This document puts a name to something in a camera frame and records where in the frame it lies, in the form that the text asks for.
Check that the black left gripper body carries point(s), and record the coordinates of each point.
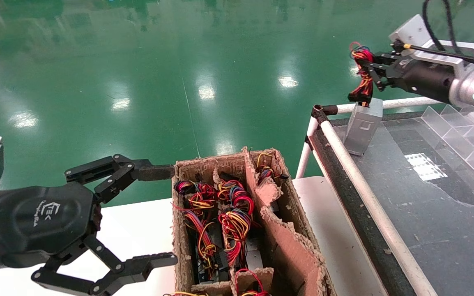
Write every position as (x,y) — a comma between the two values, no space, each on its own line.
(44,218)

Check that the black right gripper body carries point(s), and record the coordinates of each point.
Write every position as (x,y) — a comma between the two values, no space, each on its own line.
(426,78)

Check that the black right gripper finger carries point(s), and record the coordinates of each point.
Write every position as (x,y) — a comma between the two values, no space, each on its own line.
(385,57)
(378,76)

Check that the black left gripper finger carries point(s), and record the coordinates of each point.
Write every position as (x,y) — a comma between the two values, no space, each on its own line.
(116,170)
(138,267)

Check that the brown cardboard box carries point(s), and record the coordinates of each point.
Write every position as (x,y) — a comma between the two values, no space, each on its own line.
(181,255)

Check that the black corner pipe connector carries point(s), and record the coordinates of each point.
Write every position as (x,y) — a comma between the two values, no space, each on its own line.
(321,112)

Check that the clear acrylic divider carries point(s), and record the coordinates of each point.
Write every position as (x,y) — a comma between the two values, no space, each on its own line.
(467,135)

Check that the short cardboard cross divider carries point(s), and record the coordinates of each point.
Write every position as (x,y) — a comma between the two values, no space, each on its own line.
(208,288)

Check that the long cardboard divider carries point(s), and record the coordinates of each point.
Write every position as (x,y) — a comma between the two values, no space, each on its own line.
(290,246)

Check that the white crosswise frame pipe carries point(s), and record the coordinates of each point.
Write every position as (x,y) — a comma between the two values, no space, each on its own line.
(405,102)

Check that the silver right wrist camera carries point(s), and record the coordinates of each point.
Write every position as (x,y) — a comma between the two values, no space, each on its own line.
(411,33)

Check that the white frame leg pipe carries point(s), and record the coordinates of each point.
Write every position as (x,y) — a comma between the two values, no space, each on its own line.
(304,160)

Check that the white lengthwise frame pipe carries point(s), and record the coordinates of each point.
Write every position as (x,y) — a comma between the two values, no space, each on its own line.
(368,197)

